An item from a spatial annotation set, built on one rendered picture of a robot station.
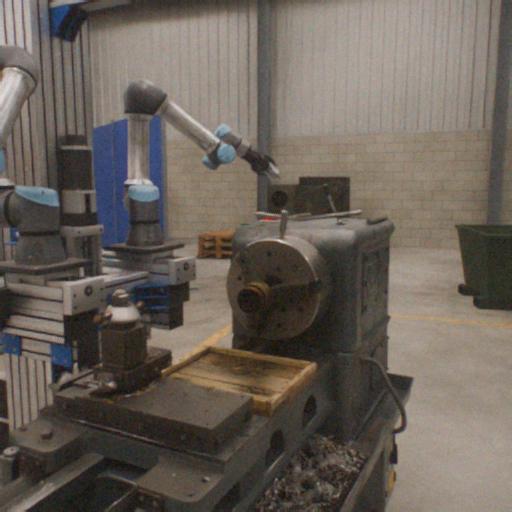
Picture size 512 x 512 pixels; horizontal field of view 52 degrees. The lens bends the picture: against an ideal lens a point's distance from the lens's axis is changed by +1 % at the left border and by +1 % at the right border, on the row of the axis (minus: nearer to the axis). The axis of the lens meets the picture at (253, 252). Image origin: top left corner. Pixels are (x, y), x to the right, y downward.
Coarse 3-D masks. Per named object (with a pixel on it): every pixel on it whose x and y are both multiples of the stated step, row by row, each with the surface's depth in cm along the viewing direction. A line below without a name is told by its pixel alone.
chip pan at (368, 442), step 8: (400, 392) 216; (392, 400) 208; (384, 408) 201; (392, 408) 201; (384, 416) 194; (376, 424) 188; (368, 432) 182; (376, 432) 182; (368, 440) 177; (376, 440) 177; (360, 448) 171; (368, 448) 171; (368, 456) 167
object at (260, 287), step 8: (256, 280) 150; (248, 288) 145; (256, 288) 146; (264, 288) 147; (240, 296) 146; (248, 296) 152; (256, 296) 144; (264, 296) 146; (272, 296) 149; (240, 304) 147; (248, 304) 150; (256, 304) 151; (264, 304) 147; (248, 312) 146; (256, 312) 148
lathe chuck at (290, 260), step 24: (264, 240) 157; (288, 240) 158; (264, 264) 158; (288, 264) 155; (312, 264) 152; (240, 288) 163; (240, 312) 164; (288, 312) 157; (312, 312) 153; (264, 336) 161; (288, 336) 158
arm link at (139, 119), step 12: (132, 108) 207; (132, 120) 209; (144, 120) 210; (132, 132) 210; (144, 132) 210; (132, 144) 210; (144, 144) 211; (132, 156) 211; (144, 156) 212; (132, 168) 211; (144, 168) 212; (132, 180) 212; (144, 180) 213
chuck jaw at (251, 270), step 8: (248, 248) 160; (240, 256) 157; (248, 256) 157; (240, 264) 157; (248, 264) 156; (256, 264) 158; (248, 272) 155; (256, 272) 155; (264, 272) 158; (248, 280) 152; (264, 280) 156
